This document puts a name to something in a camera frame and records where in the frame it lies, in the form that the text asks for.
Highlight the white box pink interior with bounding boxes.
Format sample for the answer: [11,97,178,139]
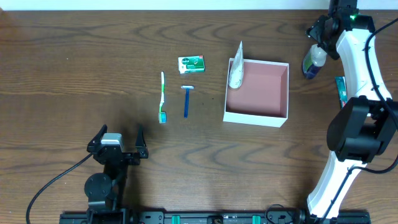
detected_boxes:
[223,59,289,128]

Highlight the clear pump sanitizer bottle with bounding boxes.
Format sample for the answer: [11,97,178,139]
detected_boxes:
[302,44,327,80]

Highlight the green Dettol soap bar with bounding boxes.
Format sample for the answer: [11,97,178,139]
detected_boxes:
[178,55,205,74]

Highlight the right black cable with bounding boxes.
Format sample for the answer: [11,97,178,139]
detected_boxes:
[320,17,398,223]

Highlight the white cream tube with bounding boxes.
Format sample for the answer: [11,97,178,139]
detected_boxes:
[228,41,244,89]

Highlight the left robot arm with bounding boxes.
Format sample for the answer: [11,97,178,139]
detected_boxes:
[84,125,149,224]

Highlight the green white toothbrush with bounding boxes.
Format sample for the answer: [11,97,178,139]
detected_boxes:
[159,71,167,124]

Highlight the black cable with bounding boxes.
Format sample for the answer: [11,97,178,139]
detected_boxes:
[320,17,398,223]
[25,152,94,224]

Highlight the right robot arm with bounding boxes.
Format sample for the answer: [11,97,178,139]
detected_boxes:
[294,0,397,223]

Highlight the small green toothpaste tube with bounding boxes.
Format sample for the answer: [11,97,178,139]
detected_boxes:
[335,77,348,108]

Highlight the blue disposable razor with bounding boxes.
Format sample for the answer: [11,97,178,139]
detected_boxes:
[181,85,195,118]

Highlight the left black cable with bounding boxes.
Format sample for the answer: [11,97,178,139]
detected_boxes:
[25,152,94,224]

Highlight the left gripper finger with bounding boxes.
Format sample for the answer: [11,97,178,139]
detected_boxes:
[86,124,108,153]
[135,125,149,159]

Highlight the black mounting rail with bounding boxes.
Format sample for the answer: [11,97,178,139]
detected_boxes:
[59,208,371,224]

